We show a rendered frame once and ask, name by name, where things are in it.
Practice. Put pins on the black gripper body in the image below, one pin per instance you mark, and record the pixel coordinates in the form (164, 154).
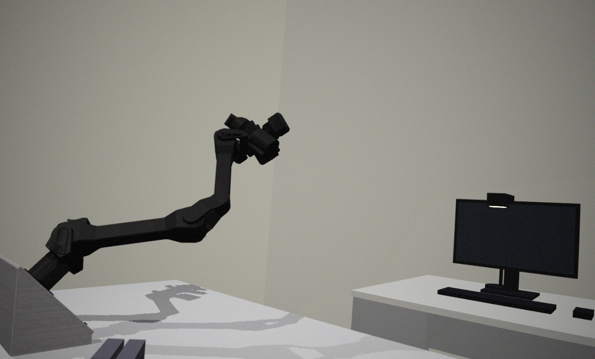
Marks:
(276, 125)

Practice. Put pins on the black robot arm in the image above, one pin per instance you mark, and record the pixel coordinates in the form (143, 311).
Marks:
(72, 240)

